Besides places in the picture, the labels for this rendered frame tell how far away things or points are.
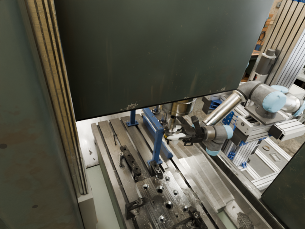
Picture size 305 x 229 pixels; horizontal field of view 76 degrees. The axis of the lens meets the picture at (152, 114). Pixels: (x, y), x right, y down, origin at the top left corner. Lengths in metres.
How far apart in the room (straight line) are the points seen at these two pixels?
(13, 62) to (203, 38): 0.50
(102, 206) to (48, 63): 1.28
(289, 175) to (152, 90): 1.04
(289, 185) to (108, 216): 1.15
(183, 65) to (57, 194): 0.47
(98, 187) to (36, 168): 1.30
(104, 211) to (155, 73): 1.16
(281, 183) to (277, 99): 0.54
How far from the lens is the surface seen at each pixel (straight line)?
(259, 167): 2.73
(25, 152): 0.33
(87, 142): 1.81
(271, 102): 1.20
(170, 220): 1.12
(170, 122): 0.92
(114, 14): 0.49
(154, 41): 0.54
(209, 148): 1.16
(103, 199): 1.58
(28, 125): 0.30
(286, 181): 1.45
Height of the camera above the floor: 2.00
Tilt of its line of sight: 37 degrees down
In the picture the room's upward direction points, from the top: 7 degrees clockwise
